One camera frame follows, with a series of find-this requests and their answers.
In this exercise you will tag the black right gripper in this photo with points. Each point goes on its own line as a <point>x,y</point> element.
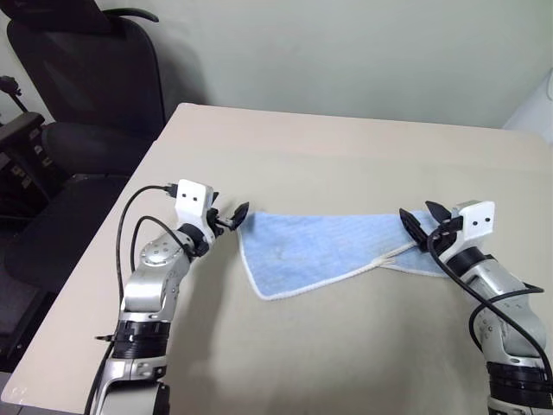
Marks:
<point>446,231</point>

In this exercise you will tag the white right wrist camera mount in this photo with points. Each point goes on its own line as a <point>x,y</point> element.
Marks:
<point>475,221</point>

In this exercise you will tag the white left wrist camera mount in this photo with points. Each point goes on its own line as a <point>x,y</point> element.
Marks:
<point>192,199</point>

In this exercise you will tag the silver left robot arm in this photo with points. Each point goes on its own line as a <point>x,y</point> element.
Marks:
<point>147,276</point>

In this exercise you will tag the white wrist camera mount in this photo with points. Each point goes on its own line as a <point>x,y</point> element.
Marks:
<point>192,199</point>
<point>475,221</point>

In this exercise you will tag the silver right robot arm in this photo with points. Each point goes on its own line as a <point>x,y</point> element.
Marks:
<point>505,311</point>

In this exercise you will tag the black office chair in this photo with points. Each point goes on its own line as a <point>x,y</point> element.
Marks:
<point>90,78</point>

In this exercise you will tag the light blue towel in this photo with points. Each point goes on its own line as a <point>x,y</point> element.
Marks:
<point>311,250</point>

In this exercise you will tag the black padded seat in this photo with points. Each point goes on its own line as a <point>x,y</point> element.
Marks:
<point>60,233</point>

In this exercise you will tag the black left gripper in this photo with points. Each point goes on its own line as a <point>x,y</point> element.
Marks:
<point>214,223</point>

